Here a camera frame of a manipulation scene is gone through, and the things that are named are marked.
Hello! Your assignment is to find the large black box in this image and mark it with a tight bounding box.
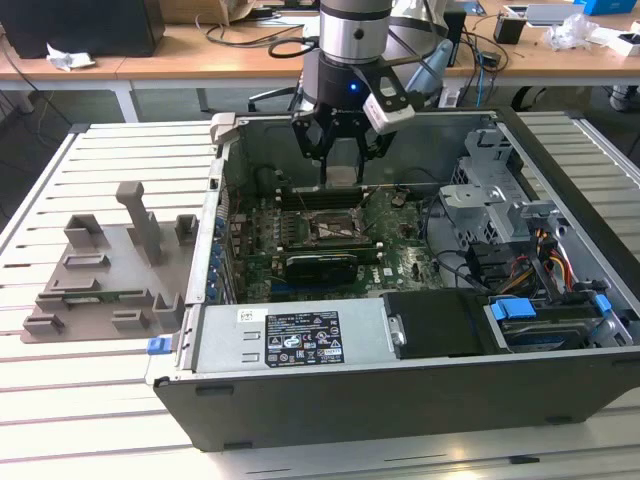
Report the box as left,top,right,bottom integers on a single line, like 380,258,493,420
0,0,166,59

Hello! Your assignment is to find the grey plastic parts rack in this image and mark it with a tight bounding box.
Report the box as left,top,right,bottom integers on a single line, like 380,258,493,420
19,180,199,345

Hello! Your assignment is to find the black open PC case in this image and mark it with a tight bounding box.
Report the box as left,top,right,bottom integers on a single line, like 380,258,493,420
143,105,640,454

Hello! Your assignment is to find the black office chair base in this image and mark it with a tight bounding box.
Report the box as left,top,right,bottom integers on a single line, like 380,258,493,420
247,84,304,114

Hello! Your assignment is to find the silver metal drive cage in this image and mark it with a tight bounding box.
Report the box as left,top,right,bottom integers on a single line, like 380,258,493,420
439,127,571,251

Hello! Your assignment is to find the crumpled white paper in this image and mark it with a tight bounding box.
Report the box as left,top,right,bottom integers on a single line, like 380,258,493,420
46,42,96,72

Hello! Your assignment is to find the blue network cable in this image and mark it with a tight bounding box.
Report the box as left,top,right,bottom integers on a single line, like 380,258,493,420
476,47,488,109

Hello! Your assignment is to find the wooden desk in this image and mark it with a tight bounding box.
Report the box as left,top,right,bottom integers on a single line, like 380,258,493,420
0,0,640,94

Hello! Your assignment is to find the red yellow wire bundle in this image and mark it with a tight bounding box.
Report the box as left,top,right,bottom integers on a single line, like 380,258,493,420
532,227,574,294

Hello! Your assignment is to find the yellow black wire bundle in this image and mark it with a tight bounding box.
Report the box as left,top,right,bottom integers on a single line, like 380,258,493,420
499,255,535,296

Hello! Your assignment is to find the hard disk in blue carrier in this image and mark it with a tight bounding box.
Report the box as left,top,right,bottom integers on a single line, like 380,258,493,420
483,294,614,352

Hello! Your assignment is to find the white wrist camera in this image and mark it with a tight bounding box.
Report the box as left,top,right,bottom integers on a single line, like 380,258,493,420
362,74,417,135

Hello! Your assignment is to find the clear plastic bag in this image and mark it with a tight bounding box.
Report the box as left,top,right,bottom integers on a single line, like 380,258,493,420
544,13,601,52

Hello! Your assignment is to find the CPU socket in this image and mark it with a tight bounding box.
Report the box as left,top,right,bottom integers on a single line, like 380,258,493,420
308,209,362,241

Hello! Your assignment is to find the grey plastic case handle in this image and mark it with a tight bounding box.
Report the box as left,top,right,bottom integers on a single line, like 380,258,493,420
209,112,240,146

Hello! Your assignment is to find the green RAM stick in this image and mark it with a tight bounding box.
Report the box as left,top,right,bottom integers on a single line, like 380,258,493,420
59,292,151,305

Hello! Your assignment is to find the white cardboard box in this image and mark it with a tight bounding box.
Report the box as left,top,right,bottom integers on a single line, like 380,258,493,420
589,27,640,60

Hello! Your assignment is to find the blue box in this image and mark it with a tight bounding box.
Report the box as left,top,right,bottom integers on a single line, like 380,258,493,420
572,0,621,16

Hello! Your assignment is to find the black graphics card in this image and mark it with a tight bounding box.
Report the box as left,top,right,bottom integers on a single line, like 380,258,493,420
284,252,360,289

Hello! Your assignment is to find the green motherboard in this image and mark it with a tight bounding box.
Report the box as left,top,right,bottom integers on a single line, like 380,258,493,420
227,187,446,304

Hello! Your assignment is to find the silver power supply with label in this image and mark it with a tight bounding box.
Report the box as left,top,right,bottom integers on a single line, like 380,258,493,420
192,298,396,374

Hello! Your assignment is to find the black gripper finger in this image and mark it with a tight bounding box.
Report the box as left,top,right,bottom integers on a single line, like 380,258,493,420
291,110,331,185
355,126,399,183

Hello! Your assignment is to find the black RAM slot bank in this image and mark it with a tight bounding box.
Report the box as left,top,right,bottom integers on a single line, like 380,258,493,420
275,238,384,265
277,185,367,211

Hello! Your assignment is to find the black plastic shroud box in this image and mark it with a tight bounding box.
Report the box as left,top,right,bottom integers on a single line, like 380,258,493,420
382,289,501,361

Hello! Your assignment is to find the grey tablet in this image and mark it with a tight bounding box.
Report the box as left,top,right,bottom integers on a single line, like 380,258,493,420
524,3,586,27

